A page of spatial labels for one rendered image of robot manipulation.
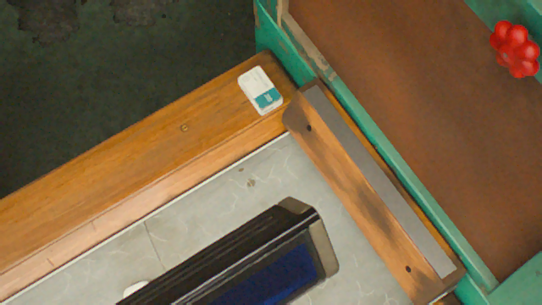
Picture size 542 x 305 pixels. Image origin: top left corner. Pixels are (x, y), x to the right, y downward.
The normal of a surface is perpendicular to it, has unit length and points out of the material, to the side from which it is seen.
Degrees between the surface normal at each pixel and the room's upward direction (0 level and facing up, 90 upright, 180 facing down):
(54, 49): 0
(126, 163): 0
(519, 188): 90
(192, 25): 0
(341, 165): 67
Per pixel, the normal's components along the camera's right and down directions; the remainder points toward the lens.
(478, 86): -0.84, 0.50
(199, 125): -0.01, -0.39
